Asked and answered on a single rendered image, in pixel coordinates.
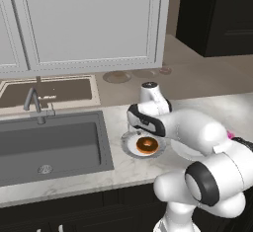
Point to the wide white cupboard door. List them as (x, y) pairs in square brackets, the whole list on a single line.
[(92, 22)]

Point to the narrow white cupboard door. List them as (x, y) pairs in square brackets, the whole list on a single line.
[(6, 32)]

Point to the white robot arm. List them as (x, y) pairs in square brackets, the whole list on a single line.
[(197, 134)]

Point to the tall black cupboard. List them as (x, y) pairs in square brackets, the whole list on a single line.
[(217, 15)]

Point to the grey sink basin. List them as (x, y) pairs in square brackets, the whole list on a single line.
[(49, 150)]

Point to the pink pastry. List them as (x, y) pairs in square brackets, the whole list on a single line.
[(230, 134)]

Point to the grey metal tap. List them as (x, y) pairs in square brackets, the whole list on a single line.
[(33, 99)]

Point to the black base cupboards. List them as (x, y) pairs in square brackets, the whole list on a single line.
[(82, 213)]

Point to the brown glazed doughnut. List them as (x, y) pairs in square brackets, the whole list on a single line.
[(147, 150)]

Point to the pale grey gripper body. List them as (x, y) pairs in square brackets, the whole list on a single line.
[(134, 132)]

